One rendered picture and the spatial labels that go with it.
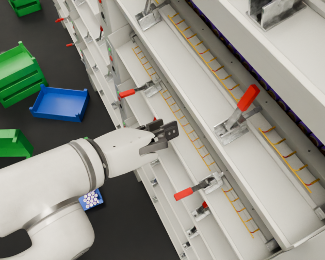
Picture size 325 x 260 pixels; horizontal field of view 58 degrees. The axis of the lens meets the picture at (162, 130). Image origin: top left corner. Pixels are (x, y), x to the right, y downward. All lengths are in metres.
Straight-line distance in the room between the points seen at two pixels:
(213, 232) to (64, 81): 1.57
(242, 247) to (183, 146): 0.22
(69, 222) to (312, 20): 0.35
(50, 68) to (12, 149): 0.64
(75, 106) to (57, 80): 0.27
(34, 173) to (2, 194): 0.04
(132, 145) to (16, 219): 0.19
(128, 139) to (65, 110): 1.45
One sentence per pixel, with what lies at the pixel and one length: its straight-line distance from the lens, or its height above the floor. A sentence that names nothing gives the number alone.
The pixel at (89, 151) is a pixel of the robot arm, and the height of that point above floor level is 1.08.
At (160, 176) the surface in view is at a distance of 1.00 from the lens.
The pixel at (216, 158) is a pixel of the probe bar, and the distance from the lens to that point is 0.57.
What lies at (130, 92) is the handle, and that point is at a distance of 0.67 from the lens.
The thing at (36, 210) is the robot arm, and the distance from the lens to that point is 0.42.
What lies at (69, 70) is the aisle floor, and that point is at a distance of 2.13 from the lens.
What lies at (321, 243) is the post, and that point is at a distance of 0.32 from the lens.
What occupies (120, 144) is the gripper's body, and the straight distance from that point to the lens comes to 0.47.
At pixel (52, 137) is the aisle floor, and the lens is 1.83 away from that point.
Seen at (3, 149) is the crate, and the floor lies 0.00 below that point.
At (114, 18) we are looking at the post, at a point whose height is 1.01.
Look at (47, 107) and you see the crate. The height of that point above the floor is 0.00.
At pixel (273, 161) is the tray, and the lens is 0.40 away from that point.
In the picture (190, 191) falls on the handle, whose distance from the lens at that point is 0.55.
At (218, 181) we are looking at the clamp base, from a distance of 0.57.
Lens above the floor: 1.46
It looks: 57 degrees down
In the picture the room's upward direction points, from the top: straight up
